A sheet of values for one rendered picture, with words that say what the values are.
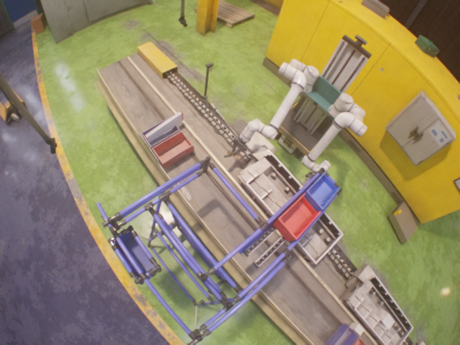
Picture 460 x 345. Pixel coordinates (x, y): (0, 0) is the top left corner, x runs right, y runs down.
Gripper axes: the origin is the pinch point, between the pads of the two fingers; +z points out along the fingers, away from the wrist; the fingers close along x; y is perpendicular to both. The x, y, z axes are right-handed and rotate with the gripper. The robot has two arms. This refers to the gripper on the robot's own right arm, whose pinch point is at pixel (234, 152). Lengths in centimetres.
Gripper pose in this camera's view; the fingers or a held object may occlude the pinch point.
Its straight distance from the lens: 193.1
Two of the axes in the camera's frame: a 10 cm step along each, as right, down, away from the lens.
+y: -6.2, 3.1, -7.2
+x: 6.4, 7.4, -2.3
